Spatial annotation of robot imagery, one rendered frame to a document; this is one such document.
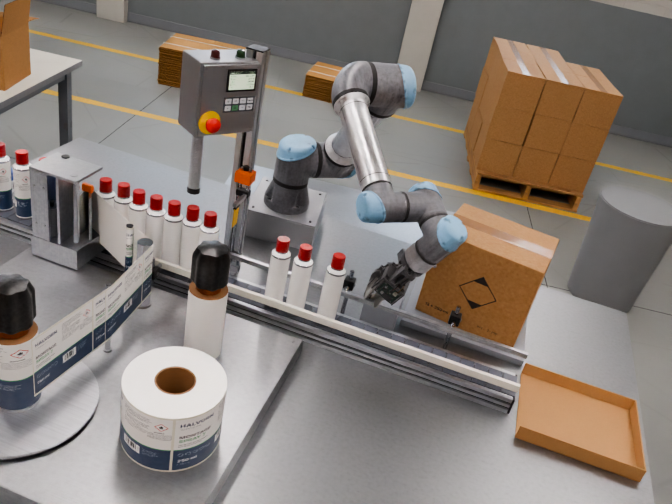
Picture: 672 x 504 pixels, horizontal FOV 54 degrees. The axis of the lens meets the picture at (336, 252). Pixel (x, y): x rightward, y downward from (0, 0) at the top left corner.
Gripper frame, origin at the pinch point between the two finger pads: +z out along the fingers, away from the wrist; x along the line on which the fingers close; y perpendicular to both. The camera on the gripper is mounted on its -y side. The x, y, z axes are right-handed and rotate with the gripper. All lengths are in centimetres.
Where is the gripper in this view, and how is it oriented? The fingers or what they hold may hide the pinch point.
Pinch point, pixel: (368, 297)
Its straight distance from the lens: 177.5
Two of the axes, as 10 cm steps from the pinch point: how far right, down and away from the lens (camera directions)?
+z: -5.7, 5.4, 6.2
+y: -3.3, 5.4, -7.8
